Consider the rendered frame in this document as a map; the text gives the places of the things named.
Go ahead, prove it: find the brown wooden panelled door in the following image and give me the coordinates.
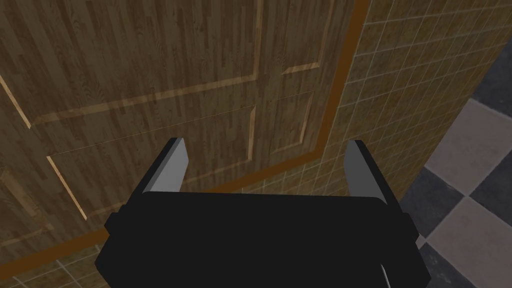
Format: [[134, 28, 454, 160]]
[[0, 0, 357, 257]]

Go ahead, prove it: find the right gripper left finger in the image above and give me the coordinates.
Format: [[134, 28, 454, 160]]
[[141, 137, 190, 194]]

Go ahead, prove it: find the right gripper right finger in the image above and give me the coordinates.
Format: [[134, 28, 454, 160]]
[[343, 139, 400, 206]]

